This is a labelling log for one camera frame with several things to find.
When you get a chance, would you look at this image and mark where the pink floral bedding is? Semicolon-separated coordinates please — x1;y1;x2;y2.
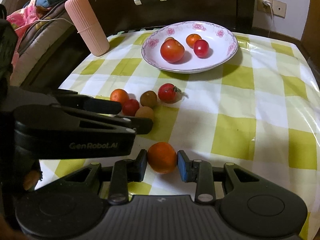
7;0;48;68

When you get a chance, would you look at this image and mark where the orange tangerine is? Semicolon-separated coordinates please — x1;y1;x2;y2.
185;34;202;48
110;89;130;105
147;142;177;174

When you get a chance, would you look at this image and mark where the brown longan cluster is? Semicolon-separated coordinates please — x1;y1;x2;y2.
140;90;157;108

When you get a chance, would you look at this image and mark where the grey padded cushion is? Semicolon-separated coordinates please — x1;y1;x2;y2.
10;2;75;87

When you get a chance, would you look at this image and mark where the white charger plug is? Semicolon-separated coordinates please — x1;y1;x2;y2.
262;0;272;7

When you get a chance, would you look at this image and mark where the beige wall socket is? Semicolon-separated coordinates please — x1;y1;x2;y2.
257;0;287;18

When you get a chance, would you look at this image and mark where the red cherry tomato with stem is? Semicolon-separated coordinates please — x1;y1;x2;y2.
158;83;182;103

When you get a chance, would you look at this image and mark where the brown wooden wardrobe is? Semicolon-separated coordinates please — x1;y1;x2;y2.
301;0;320;64

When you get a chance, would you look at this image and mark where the white charger cable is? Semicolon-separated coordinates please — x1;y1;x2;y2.
265;3;276;38

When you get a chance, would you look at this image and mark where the pink ribbed cylindrical case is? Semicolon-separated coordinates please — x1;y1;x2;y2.
65;0;110;56

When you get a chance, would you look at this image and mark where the dark wooden drawer cabinet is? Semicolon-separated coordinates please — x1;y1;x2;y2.
89;0;255;35

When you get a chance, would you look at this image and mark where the white floral ceramic plate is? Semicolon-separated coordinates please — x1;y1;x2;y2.
141;21;239;74

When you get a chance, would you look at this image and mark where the large red tomato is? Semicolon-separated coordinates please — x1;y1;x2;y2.
160;38;185;63

